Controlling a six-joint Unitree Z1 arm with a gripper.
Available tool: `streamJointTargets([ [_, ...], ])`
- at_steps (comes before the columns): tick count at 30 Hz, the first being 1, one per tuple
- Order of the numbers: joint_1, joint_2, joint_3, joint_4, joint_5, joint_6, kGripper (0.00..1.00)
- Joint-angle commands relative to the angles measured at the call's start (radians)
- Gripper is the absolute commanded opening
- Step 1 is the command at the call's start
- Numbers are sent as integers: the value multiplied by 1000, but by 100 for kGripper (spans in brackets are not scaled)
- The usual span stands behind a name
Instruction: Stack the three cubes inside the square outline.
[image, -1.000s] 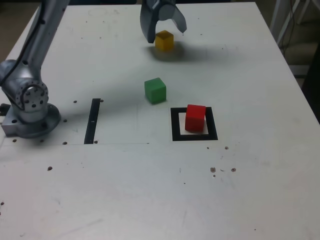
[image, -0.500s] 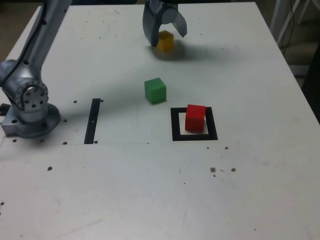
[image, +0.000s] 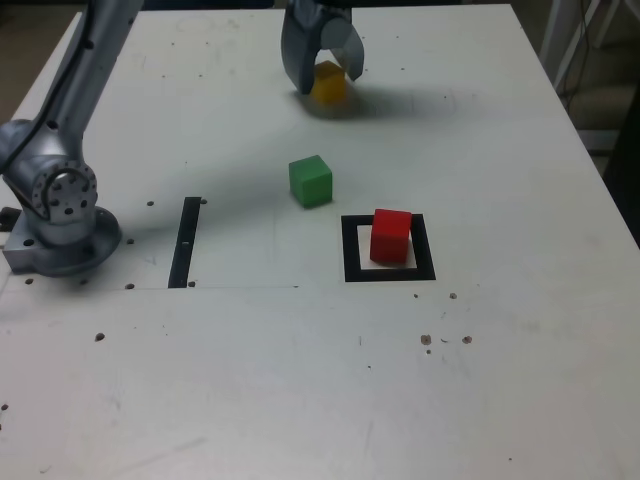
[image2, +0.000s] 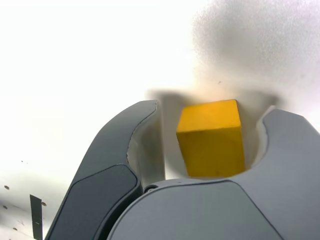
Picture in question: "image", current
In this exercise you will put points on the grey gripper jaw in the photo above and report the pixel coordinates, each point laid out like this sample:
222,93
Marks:
350,50

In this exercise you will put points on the black plug at arm foot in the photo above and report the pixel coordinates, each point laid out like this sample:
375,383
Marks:
7,217

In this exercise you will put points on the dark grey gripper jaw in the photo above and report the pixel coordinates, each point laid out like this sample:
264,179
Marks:
297,50

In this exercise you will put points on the red cube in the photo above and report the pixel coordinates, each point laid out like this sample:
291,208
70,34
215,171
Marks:
390,237

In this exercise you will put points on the black tape strip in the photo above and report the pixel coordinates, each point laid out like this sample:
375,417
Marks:
185,240

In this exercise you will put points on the yellow cube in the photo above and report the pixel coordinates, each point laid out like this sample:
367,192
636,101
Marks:
330,87

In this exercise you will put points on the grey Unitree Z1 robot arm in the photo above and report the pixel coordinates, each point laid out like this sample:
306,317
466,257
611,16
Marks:
95,60

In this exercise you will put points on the white metal frame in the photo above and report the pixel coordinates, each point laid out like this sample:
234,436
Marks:
550,20

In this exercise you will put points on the black tape square outline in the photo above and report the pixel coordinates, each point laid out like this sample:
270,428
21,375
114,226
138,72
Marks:
350,260

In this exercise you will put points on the green cube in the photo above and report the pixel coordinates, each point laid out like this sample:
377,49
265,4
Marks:
310,182

